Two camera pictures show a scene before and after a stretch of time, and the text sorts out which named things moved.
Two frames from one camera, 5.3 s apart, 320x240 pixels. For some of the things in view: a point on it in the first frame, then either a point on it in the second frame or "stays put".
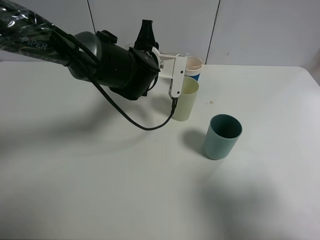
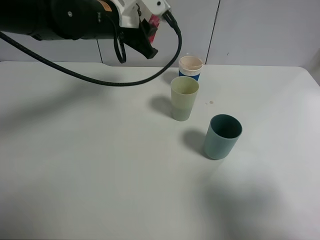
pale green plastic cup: x=186 y=102 stays put
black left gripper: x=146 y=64 to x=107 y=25
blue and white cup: x=193 y=67 stays put
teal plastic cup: x=223 y=133 stays put
